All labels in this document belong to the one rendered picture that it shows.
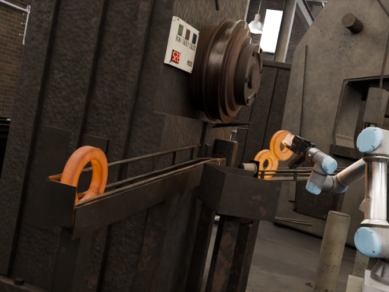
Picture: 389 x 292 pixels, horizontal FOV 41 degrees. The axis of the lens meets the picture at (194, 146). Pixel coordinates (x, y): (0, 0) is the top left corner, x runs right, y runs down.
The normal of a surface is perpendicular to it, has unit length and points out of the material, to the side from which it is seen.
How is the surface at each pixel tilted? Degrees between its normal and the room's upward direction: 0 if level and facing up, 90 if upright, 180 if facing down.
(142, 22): 90
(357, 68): 90
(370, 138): 82
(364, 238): 96
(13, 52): 90
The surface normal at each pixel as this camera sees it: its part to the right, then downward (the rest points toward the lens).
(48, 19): -0.33, -0.01
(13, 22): 0.92, 0.20
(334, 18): -0.55, -0.06
